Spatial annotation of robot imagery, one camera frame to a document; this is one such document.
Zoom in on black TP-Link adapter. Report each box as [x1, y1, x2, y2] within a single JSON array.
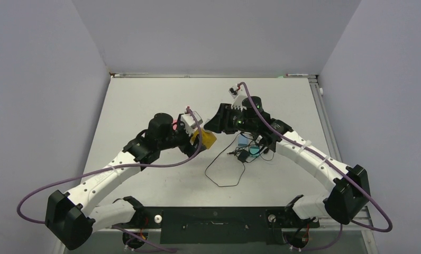
[[237, 150, 250, 163]]

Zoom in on aluminium frame rail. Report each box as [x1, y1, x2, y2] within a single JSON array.
[[307, 75, 342, 161]]

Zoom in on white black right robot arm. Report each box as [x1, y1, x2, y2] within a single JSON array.
[[204, 96, 370, 226]]

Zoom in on pink triangular power strip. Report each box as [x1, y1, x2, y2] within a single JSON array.
[[172, 120, 180, 131]]

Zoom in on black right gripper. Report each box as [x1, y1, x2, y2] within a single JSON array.
[[206, 103, 258, 134]]

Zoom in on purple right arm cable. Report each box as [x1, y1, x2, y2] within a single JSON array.
[[237, 81, 393, 252]]

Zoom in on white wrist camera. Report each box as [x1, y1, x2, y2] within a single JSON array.
[[229, 84, 247, 111], [180, 111, 203, 135]]

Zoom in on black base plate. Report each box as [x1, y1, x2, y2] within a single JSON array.
[[122, 206, 319, 244]]

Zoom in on teal block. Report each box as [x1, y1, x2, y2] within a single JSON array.
[[249, 146, 261, 158]]

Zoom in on yellow block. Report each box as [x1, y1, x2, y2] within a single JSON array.
[[190, 130, 217, 150]]

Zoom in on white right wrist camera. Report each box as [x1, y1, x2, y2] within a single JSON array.
[[229, 84, 247, 111]]

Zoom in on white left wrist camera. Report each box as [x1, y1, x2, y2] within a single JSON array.
[[180, 111, 203, 135]]

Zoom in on long black adapter cable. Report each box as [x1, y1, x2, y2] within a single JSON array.
[[205, 133, 276, 188]]

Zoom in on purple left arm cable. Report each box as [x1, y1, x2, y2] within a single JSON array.
[[16, 106, 204, 253]]

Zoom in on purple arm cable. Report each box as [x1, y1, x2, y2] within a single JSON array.
[[237, 81, 393, 252], [16, 106, 204, 253]]

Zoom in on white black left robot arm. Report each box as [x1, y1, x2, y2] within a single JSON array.
[[44, 109, 205, 250]]

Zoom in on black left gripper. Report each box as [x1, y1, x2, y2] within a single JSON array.
[[158, 121, 205, 158]]

